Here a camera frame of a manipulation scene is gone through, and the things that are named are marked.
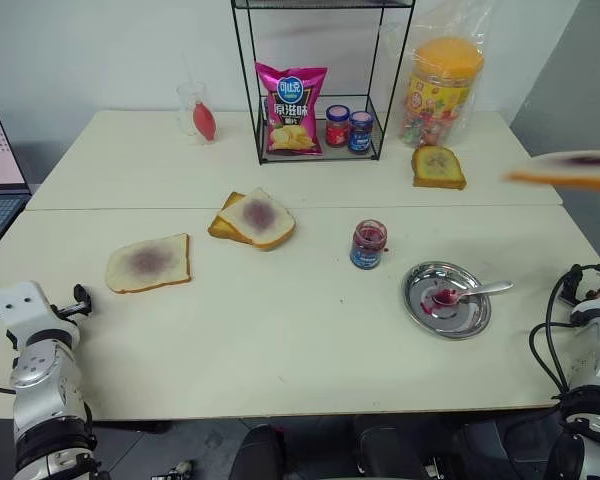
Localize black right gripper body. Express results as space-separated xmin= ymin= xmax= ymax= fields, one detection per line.
xmin=565 ymin=263 xmax=600 ymax=304

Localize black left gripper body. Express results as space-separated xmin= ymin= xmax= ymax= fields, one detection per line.
xmin=51 ymin=299 xmax=84 ymax=332

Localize single jam-stained bread slice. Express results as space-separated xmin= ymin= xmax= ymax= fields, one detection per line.
xmin=104 ymin=232 xmax=194 ymax=296

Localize metal spoon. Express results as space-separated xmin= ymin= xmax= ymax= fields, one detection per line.
xmin=429 ymin=280 xmax=515 ymax=307

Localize stacked bread slices with jam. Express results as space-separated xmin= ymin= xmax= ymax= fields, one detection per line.
xmin=207 ymin=191 xmax=295 ymax=252

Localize yellowish stained bread slice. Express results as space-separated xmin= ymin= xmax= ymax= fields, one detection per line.
xmin=411 ymin=144 xmax=465 ymax=182

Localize jam-stained bread slice on stack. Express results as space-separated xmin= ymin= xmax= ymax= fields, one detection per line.
xmin=216 ymin=187 xmax=297 ymax=247

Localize open blueberry jam jar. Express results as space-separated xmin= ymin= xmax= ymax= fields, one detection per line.
xmin=349 ymin=218 xmax=387 ymax=272

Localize closed blue label jam jar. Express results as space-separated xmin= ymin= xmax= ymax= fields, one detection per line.
xmin=347 ymin=110 xmax=373 ymax=155

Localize red label jam jar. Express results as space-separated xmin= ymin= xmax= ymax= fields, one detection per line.
xmin=325 ymin=104 xmax=352 ymax=148

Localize round steel plate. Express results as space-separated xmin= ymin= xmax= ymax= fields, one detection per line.
xmin=400 ymin=259 xmax=493 ymax=341

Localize red silicone brush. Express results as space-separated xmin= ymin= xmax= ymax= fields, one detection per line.
xmin=191 ymin=98 xmax=218 ymax=143

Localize dark rounded shape under table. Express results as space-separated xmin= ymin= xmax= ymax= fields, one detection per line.
xmin=351 ymin=414 xmax=434 ymax=480
xmin=228 ymin=423 xmax=294 ymax=480

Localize candy jar with orange lid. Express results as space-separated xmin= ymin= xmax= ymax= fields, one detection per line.
xmin=398 ymin=36 xmax=486 ymax=149

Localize pink potato chips bag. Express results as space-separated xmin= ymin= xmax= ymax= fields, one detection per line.
xmin=254 ymin=61 xmax=330 ymax=158

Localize candy jar in plastic bag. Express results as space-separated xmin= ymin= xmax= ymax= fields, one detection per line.
xmin=383 ymin=0 xmax=487 ymax=151

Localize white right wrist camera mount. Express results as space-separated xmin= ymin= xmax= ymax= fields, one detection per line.
xmin=569 ymin=282 xmax=600 ymax=327

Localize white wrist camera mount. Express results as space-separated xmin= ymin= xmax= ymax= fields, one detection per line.
xmin=569 ymin=282 xmax=600 ymax=327
xmin=0 ymin=280 xmax=80 ymax=347

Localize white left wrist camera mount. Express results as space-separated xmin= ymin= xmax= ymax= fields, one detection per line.
xmin=0 ymin=280 xmax=80 ymax=347

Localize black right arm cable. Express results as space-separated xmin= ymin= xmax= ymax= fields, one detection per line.
xmin=528 ymin=272 xmax=584 ymax=399

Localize black wire shelf rack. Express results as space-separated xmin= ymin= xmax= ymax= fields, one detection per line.
xmin=230 ymin=0 xmax=416 ymax=166

